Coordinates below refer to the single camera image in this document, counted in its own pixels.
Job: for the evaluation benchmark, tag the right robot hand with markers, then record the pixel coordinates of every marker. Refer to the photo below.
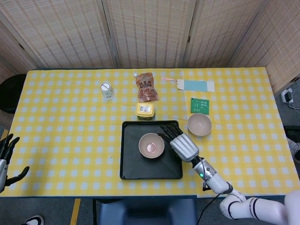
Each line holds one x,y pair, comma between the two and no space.
185,147

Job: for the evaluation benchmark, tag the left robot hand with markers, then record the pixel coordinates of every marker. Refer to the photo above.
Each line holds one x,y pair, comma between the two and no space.
3,168

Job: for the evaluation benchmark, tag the plain beige bowl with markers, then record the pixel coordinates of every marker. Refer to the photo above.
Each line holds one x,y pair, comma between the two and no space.
199,124

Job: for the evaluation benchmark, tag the beige bowl with pink stain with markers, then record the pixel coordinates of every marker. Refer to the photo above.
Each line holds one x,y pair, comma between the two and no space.
146,140

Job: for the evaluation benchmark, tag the black square plastic tray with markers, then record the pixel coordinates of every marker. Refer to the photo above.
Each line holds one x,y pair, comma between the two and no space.
131,168

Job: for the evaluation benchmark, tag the green printed card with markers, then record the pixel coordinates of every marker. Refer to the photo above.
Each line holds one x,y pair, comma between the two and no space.
199,105

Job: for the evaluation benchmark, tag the green tub with yellow lid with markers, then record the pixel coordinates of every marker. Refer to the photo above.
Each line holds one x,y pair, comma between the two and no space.
145,109

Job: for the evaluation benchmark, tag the black white sneaker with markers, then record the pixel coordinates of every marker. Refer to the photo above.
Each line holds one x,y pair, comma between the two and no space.
34,220

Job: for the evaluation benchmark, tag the blue white bookmark with tassel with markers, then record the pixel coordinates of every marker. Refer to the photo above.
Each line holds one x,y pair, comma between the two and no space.
194,84

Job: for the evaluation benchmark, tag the yellow white checkered tablecloth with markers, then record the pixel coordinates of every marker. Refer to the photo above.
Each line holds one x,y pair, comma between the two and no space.
246,117
58,117

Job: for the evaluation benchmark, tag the brown sauce pouch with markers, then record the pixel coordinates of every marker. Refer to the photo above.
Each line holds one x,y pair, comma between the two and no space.
146,89

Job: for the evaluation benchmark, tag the black round stool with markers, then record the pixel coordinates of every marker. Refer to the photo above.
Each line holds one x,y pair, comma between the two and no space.
10,93

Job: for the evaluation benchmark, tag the blue grey robot torso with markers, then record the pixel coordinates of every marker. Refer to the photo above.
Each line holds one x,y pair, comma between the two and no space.
145,213

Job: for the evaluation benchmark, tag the clear glass cup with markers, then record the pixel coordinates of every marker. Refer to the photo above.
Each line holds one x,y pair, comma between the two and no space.
106,92

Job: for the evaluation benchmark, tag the grey sneaker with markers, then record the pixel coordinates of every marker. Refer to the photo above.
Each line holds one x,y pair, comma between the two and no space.
294,147

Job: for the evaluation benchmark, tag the white power adapter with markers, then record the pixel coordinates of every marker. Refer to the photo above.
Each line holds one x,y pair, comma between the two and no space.
287,95

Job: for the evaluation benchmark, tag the woven bamboo folding screen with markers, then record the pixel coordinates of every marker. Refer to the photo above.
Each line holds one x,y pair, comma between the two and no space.
150,35

